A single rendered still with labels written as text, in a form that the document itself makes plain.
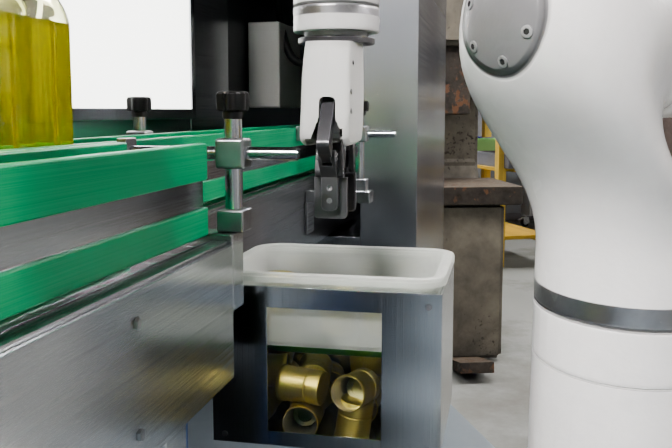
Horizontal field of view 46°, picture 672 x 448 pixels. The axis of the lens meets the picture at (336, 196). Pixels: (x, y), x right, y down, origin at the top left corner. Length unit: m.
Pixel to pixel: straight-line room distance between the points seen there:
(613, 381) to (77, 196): 0.34
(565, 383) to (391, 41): 1.09
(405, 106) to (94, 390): 1.12
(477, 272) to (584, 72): 3.32
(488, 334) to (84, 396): 3.39
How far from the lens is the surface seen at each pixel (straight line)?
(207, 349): 0.67
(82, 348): 0.48
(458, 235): 3.68
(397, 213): 1.55
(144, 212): 0.59
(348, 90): 0.75
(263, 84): 1.72
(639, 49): 0.43
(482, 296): 3.76
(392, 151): 1.54
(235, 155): 0.71
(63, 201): 0.49
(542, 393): 0.55
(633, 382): 0.51
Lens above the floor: 1.16
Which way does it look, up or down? 6 degrees down
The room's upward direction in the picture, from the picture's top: straight up
